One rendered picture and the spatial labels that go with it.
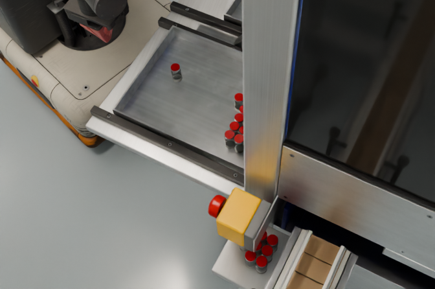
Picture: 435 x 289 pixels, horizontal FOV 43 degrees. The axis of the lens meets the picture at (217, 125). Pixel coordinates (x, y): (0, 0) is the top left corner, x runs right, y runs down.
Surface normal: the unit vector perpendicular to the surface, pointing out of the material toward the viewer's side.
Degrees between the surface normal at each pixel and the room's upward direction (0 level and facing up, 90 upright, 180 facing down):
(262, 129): 90
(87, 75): 0
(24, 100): 0
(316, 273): 0
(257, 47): 90
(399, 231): 90
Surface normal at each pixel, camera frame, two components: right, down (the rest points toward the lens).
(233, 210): -0.05, -0.51
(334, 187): -0.47, 0.77
